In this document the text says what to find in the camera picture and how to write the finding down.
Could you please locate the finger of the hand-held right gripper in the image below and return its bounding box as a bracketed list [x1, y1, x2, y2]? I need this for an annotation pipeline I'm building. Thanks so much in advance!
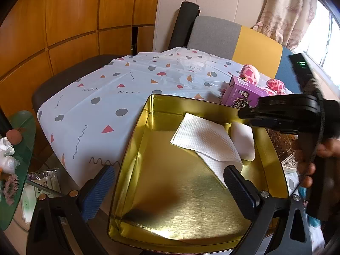
[238, 106, 270, 129]

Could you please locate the white soft pad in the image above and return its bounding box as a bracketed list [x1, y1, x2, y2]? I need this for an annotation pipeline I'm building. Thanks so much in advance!
[231, 122, 256, 162]

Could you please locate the person's right hand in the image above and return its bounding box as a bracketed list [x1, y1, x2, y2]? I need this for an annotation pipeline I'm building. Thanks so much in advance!
[292, 138, 340, 189]

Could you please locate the round brown fruit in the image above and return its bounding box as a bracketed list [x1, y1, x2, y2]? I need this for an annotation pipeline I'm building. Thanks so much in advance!
[7, 130, 22, 145]

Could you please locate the white paper towel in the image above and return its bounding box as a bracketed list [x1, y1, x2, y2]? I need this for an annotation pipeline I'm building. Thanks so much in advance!
[170, 113, 243, 189]

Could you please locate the purple printed box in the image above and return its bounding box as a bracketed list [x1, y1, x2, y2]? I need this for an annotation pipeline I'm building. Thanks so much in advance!
[220, 75, 266, 109]

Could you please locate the gold tin box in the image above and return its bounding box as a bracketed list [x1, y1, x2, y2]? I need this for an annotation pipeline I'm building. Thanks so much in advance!
[108, 93, 290, 254]

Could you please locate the pink spotted plush toy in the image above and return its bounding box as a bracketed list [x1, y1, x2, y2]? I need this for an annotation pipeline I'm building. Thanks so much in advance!
[266, 79, 286, 96]
[240, 64, 261, 84]

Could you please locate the black rolled mat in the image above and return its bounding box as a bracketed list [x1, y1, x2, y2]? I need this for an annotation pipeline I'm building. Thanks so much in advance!
[169, 1, 200, 51]

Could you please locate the beige printed curtain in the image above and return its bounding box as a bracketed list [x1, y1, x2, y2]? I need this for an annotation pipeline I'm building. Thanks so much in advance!
[252, 0, 318, 51]

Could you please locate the window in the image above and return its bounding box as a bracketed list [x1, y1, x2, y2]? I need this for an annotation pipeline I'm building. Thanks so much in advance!
[303, 0, 340, 85]

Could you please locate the teal white plastic bag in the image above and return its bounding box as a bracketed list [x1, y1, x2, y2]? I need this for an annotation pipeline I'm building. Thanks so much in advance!
[305, 212, 326, 245]

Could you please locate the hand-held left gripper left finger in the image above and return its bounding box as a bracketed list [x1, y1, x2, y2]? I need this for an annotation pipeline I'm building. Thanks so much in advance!
[26, 165, 116, 255]

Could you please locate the green glass side table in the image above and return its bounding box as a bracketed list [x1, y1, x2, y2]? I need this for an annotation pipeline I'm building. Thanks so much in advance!
[0, 111, 37, 230]

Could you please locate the white crumpled plastic bag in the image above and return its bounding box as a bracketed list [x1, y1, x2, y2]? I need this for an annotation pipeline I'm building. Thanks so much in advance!
[0, 137, 20, 173]

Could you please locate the white patterned tablecloth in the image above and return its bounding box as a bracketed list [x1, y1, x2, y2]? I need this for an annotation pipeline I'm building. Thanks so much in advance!
[37, 47, 300, 192]

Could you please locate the clear plastic package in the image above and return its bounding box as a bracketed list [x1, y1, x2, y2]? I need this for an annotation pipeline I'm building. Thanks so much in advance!
[23, 169, 63, 222]

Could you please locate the embossed tin lid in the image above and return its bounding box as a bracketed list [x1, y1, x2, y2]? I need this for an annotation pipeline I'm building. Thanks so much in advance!
[267, 127, 300, 173]

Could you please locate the grey yellow blue sofa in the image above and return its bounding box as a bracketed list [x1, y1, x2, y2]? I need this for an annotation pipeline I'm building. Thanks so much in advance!
[187, 15, 303, 94]

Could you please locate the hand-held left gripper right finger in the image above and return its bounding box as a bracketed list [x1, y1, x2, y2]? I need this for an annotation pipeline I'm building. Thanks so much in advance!
[223, 165, 313, 255]

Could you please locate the mauve fuzzy object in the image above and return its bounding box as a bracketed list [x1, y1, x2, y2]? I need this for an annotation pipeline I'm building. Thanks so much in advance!
[3, 174, 20, 205]

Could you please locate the wooden wardrobe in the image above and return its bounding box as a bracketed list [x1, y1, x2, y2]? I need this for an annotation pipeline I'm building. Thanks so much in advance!
[0, 0, 162, 117]

